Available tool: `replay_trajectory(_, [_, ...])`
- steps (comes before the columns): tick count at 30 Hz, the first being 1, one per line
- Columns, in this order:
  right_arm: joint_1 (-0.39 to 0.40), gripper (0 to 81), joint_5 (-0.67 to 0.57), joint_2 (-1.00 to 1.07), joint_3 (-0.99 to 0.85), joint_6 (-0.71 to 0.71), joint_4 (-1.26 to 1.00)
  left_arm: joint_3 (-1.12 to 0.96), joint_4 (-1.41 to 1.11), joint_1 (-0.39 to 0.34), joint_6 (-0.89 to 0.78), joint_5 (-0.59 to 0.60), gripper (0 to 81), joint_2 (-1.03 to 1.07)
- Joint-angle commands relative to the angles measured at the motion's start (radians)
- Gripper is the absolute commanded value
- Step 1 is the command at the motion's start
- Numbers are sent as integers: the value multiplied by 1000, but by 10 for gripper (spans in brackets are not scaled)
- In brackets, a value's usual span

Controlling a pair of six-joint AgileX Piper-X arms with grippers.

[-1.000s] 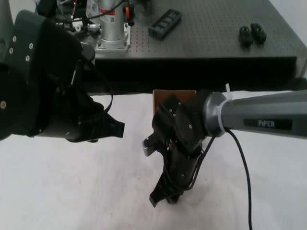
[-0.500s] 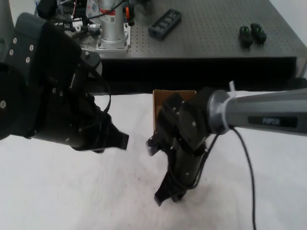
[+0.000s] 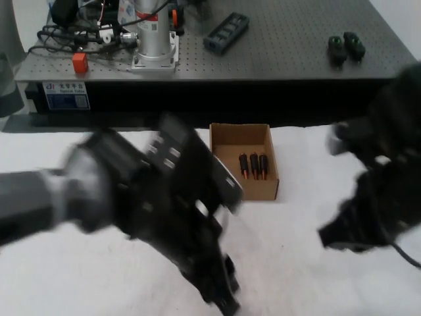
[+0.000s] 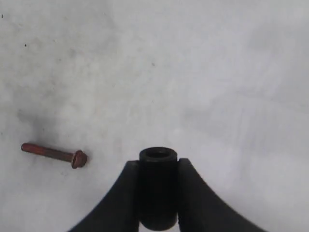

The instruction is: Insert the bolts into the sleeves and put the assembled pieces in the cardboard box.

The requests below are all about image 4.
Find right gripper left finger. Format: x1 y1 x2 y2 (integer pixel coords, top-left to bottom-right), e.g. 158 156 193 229
68 160 141 232

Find copper-coloured flange bolt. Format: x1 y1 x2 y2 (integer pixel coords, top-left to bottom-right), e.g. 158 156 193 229
21 142 88 170

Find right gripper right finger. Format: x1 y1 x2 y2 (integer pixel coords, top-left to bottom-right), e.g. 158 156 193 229
177 158 269 232

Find black cylindrical sleeve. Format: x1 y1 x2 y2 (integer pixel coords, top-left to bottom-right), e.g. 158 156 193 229
139 147 180 230

